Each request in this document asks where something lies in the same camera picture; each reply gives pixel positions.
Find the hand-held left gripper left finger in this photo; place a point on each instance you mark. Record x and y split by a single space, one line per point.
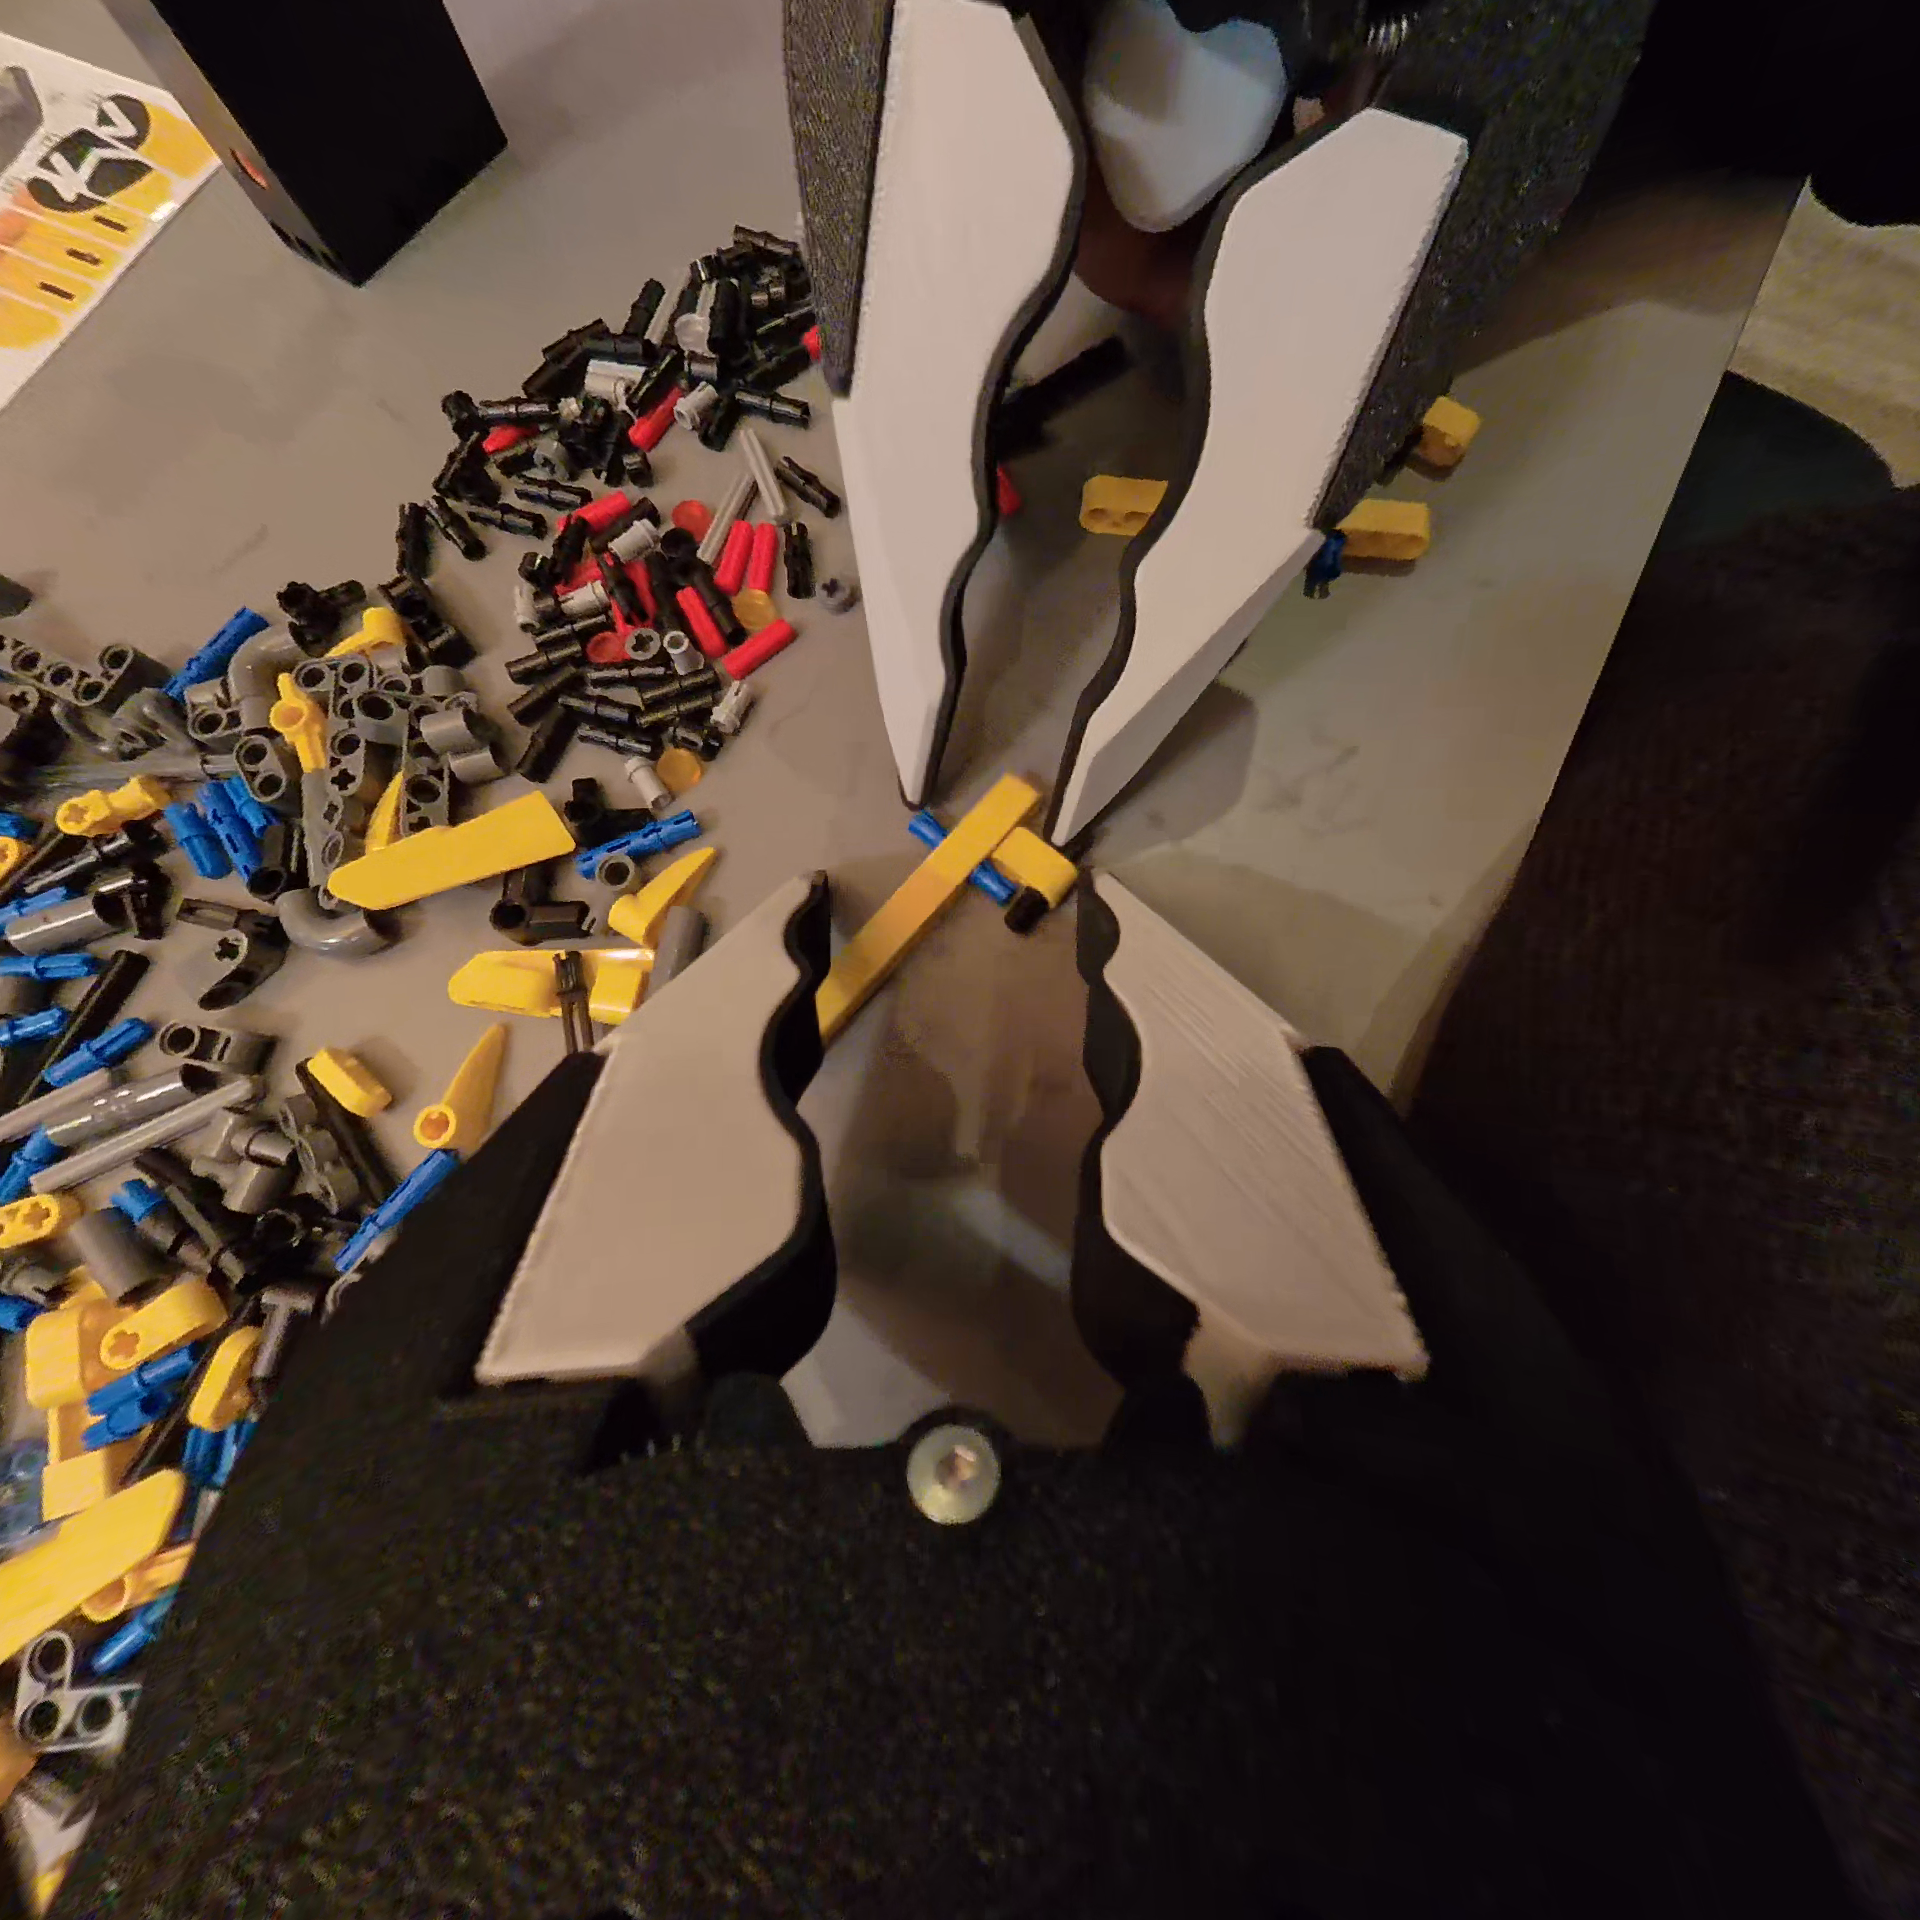
662 1201

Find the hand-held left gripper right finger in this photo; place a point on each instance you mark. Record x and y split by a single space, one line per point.
1245 1185

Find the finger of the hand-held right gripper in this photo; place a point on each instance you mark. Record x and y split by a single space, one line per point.
1290 345
945 299

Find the black toy pin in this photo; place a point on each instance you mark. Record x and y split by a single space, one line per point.
1033 911

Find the short yellow toy connector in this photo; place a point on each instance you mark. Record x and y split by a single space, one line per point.
1037 863

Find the long yellow toy beam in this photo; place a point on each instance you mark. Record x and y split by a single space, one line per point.
916 908
1123 505

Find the blue toy pin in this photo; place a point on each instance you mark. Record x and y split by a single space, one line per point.
933 828

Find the pile of yellow grey bricks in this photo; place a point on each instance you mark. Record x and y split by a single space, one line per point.
452 869

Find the pile of black red pins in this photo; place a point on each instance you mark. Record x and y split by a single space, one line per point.
757 651

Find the person's dark knit sweater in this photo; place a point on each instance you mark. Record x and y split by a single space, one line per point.
1724 900

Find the black cardboard box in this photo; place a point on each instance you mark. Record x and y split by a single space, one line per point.
347 135

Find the instruction sheet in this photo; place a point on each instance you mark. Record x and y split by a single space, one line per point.
91 225

